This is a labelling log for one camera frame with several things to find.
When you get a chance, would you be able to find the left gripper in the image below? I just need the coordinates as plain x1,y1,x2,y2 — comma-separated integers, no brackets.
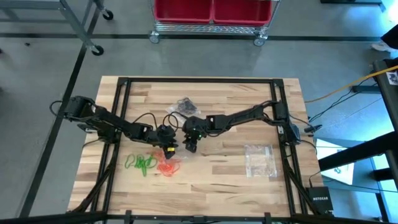
154,124,178,160

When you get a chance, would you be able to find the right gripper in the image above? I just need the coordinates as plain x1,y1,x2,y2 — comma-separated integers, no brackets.
182,115,208,153

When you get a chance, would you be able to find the black rubber bands heap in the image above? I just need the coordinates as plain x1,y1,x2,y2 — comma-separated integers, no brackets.
175,97,198,115

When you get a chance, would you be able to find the orange rubber bands heap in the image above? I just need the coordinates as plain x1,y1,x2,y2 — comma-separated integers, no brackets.
154,151,182,177

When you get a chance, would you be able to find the red plastic bin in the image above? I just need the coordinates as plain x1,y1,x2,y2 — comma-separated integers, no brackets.
213,0,274,26
154,0,215,25

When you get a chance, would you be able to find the white paper sheet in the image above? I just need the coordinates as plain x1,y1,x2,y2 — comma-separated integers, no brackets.
314,138,355,186

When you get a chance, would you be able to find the grey metal rolling stand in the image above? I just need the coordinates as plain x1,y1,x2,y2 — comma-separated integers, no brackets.
0,0,114,57

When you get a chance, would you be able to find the black metal beam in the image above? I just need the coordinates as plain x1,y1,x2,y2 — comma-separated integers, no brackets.
317,132,398,171

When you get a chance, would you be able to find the black desk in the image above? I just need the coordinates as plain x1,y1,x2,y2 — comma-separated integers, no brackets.
371,57,398,187

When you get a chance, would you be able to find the white printed sticker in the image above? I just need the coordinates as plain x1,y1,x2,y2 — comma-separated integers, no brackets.
385,70,398,86

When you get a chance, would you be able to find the person's white shoe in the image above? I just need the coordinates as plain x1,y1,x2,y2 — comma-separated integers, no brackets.
371,42,396,53

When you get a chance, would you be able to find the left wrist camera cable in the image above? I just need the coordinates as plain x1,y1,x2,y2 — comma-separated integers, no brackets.
132,111,159,129

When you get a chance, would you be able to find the chrome wire shelving cart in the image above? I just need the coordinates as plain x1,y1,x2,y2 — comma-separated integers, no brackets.
147,0,282,47

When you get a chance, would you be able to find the black Netgear network switch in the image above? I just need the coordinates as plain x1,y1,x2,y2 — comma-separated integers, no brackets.
306,185,334,212

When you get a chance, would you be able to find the black power cable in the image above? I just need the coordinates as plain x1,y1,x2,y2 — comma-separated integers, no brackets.
307,82,383,133

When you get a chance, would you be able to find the yellow extension cable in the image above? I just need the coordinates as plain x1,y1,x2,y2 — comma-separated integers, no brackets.
303,64,398,104

